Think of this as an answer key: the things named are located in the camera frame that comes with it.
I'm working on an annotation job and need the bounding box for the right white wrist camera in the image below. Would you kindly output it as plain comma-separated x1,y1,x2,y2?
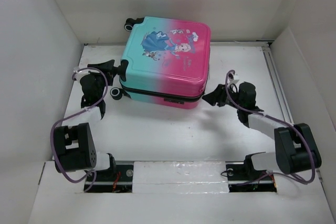
228,71,239,84

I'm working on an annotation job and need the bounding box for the white foam cover plate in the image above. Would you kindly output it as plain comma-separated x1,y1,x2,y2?
132,161,229,194

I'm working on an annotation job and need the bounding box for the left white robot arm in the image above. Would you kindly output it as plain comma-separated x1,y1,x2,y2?
50,60,127,183

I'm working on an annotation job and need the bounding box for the aluminium frame rail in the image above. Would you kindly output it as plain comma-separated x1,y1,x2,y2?
262,40,322,183

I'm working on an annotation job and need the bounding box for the teal pink suitcase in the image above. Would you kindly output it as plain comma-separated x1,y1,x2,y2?
110,16,211,109

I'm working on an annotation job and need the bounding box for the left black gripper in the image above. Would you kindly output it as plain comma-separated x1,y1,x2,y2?
88,60,114,99

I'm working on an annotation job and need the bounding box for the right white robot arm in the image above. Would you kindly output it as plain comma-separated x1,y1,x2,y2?
202,82,322,184

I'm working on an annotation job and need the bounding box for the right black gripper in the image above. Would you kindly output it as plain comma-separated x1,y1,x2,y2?
202,83,243,110

